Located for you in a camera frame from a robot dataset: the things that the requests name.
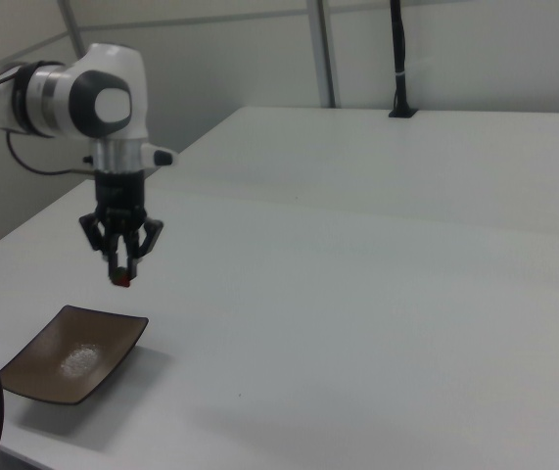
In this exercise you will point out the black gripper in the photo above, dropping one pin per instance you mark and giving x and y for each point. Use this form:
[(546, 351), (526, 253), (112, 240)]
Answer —
[(120, 196)]

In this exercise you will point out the small red green strawberry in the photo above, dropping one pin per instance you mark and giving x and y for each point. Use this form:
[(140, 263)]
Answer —
[(122, 280)]

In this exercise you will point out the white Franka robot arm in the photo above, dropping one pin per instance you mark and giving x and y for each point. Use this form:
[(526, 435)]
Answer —
[(112, 73)]

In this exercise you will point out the brown square ceramic plate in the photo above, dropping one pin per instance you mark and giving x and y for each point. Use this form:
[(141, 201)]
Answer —
[(63, 352)]

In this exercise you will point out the grey metal partition post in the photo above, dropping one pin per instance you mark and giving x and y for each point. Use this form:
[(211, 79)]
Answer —
[(72, 29), (322, 49)]

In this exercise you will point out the black camera stand pole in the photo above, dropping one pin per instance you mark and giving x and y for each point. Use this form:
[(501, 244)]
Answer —
[(399, 59)]

